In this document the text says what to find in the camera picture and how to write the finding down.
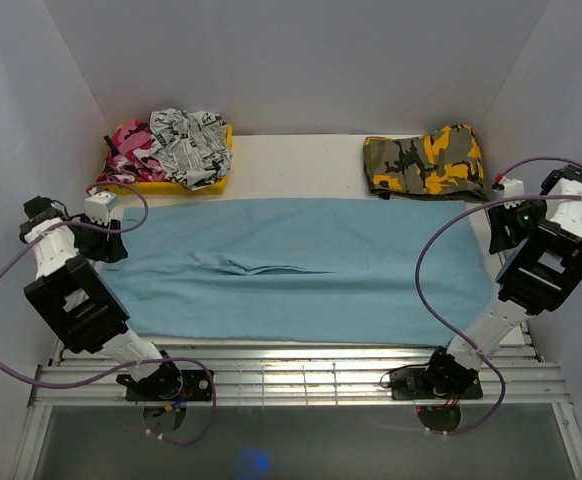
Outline light blue trousers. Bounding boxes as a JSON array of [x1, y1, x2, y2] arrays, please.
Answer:
[[101, 199, 494, 345]]

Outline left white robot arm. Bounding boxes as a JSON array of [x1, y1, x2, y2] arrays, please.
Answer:
[[20, 191, 184, 400]]

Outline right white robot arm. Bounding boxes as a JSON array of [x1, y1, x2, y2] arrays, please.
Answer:
[[422, 164, 582, 397]]

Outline camouflage yellow green trousers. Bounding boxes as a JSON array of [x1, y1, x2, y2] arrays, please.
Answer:
[[362, 124, 490, 202]]

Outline pink camouflage trousers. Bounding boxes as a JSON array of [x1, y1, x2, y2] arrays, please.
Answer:
[[97, 120, 166, 184]]

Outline white black print trousers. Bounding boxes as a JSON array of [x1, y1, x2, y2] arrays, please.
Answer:
[[149, 108, 232, 191]]

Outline yellow plastic tray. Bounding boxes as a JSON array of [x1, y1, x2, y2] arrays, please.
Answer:
[[105, 124, 233, 196]]

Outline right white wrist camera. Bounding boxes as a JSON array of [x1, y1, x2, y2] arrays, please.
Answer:
[[492, 174, 525, 209]]

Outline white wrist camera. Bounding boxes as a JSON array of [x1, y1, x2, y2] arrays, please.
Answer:
[[84, 191, 118, 226], [492, 174, 525, 209]]

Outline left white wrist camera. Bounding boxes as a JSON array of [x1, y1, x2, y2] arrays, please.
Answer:
[[84, 191, 118, 226]]

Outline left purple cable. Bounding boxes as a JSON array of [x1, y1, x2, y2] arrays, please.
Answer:
[[0, 180, 218, 446]]

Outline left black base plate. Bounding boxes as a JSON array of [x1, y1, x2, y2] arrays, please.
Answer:
[[116, 369, 212, 403]]

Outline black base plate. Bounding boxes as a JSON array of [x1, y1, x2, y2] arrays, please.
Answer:
[[383, 365, 483, 400], [116, 369, 212, 403]]

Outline aluminium rail frame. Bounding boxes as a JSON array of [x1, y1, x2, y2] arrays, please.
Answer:
[[12, 324, 582, 479]]

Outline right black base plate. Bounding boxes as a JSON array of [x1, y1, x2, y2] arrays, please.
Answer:
[[383, 365, 483, 400]]

